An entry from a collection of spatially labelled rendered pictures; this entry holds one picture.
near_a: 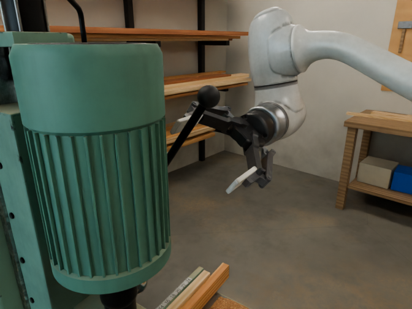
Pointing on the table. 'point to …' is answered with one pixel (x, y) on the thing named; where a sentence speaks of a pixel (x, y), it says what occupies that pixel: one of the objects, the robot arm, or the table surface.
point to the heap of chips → (227, 304)
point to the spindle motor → (97, 159)
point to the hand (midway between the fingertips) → (205, 154)
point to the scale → (174, 293)
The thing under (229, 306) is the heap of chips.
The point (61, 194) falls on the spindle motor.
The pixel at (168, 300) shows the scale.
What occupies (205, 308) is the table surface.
